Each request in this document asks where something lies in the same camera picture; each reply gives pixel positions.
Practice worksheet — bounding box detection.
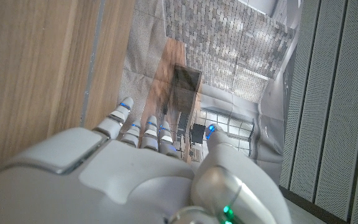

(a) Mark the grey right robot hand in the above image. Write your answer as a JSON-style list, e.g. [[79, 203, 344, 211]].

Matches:
[[0, 96, 291, 224]]

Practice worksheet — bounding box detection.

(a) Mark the grey tape outline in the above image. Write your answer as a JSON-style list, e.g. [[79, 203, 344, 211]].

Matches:
[[79, 0, 107, 128]]

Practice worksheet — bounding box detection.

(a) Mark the printed office backdrop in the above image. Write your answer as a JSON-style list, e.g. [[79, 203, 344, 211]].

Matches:
[[116, 0, 304, 187]]

